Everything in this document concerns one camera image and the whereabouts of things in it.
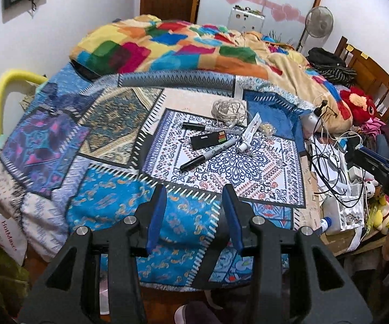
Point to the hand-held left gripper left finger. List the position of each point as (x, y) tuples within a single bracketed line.
[(156, 219)]

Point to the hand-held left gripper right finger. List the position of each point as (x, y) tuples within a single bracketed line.
[(232, 219)]

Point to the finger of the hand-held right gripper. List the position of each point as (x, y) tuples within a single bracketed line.
[(371, 159)]

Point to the thick black marker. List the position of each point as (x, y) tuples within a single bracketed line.
[(194, 163)]

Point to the small black box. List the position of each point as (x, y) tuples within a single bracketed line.
[(204, 140)]

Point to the white pen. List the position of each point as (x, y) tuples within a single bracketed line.
[(230, 131)]

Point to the white tube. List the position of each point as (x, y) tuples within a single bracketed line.
[(250, 133)]

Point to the thin black marker pen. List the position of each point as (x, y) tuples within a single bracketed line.
[(196, 126)]

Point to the pink cloth pile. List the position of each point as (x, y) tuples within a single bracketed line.
[(382, 133)]

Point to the yellow plush toy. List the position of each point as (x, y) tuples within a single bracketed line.
[(380, 216)]

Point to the blue patchwork printed blanket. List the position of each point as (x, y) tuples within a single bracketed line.
[(113, 189)]

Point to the red plush toy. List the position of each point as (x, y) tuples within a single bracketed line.
[(356, 103)]

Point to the white plastic jar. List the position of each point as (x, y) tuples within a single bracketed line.
[(331, 211)]

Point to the white pump bottle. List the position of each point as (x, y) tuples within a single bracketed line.
[(309, 119)]

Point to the wooden side table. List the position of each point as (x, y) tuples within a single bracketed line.
[(339, 243)]

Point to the wooden headboard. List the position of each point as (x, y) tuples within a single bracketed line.
[(373, 71)]

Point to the small clear plastic bag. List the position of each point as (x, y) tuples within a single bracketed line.
[(268, 129)]

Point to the dark purple slipper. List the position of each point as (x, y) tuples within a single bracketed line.
[(198, 314)]

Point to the black striped garment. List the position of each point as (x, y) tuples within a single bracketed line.
[(329, 62)]

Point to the standing fan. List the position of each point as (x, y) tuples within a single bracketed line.
[(319, 22)]

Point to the white shopping bag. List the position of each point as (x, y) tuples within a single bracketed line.
[(2, 233)]

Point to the multicolour checked blanket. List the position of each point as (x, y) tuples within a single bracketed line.
[(181, 40)]

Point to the white box device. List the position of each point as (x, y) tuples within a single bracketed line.
[(247, 17)]

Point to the yellow padded bed rail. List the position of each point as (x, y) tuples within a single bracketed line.
[(15, 76)]

